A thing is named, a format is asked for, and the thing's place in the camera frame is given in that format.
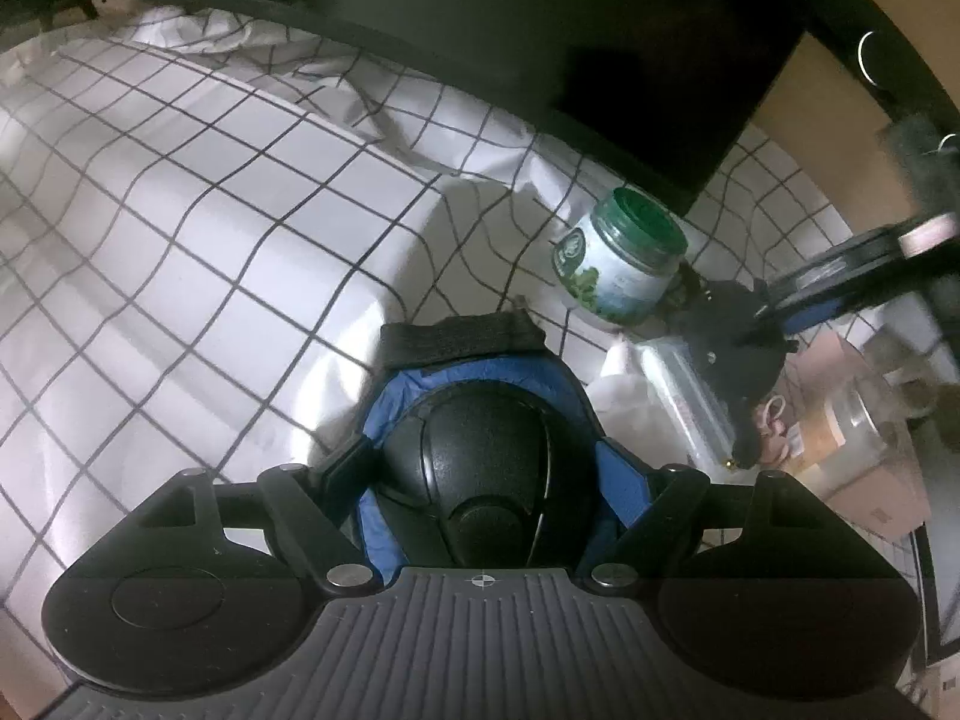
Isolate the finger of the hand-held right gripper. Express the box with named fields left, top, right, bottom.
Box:
left=780, top=214, right=960, bottom=286
left=757, top=255, right=960, bottom=336

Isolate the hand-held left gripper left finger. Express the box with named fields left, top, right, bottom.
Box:
left=131, top=427, right=387, bottom=595

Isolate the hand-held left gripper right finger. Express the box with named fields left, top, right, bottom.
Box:
left=589, top=441, right=833, bottom=595

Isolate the black plush object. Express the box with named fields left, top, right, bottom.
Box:
left=671, top=277, right=800, bottom=470

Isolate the pink cardboard box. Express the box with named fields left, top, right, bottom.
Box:
left=780, top=334, right=935, bottom=541

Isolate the pink soft item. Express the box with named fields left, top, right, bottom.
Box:
left=750, top=394, right=800, bottom=466

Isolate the white tissue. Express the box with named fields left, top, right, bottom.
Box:
left=589, top=341, right=661, bottom=428

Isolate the clear plastic packet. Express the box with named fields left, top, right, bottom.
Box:
left=637, top=337, right=740, bottom=470

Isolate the clear jar with flower label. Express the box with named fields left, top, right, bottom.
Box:
left=821, top=375, right=920, bottom=481

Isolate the jar with green lid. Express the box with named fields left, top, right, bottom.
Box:
left=553, top=187, right=689, bottom=327

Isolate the white checkered tablecloth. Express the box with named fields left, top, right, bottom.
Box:
left=0, top=4, right=938, bottom=683

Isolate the computer monitor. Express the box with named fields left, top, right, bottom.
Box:
left=64, top=0, right=807, bottom=215

